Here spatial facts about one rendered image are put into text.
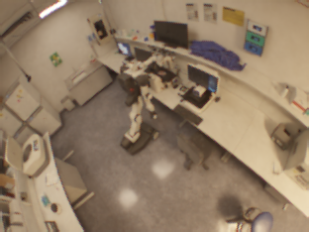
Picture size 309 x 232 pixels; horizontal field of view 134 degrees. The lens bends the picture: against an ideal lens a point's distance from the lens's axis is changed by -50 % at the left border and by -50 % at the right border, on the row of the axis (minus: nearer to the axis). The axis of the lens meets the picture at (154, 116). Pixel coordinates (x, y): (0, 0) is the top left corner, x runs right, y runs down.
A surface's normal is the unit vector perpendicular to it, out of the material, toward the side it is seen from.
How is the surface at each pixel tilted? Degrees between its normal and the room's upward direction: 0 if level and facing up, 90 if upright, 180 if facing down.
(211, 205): 0
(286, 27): 90
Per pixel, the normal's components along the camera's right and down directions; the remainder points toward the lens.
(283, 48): -0.73, 0.63
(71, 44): 0.66, 0.53
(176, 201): -0.19, -0.57
